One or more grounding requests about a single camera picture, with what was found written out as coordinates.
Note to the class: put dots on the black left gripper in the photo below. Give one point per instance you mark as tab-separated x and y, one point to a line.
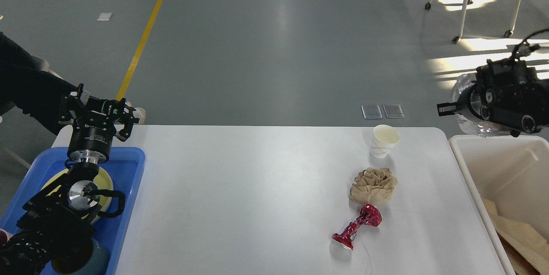
91	139

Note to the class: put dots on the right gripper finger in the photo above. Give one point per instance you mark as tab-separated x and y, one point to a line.
444	109

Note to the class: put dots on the aluminium foil tray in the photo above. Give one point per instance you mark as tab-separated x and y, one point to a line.
469	124

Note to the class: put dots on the yellow plastic plate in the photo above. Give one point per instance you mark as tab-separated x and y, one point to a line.
105	180

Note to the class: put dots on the small white cup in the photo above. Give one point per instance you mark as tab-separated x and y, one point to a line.
384	138

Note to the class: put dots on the brown paper ball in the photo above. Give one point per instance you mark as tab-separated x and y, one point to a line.
373	186

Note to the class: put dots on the red snack wrapper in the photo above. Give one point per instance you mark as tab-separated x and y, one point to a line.
369	215

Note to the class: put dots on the teal mug yellow inside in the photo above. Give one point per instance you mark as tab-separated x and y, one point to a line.
91	259

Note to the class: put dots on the brown paper bag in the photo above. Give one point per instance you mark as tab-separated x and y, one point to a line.
526	249

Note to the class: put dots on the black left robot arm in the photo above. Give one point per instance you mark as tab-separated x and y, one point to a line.
57	224

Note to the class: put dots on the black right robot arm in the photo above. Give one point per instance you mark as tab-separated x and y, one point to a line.
503	97

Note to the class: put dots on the blue plastic tray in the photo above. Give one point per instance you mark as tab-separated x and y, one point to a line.
125	167

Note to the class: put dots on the seated person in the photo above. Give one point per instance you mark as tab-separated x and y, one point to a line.
37	92

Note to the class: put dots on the white plastic bin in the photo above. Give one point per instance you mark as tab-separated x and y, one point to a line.
513	173

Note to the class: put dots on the pink cup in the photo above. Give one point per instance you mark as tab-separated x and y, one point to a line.
5	236

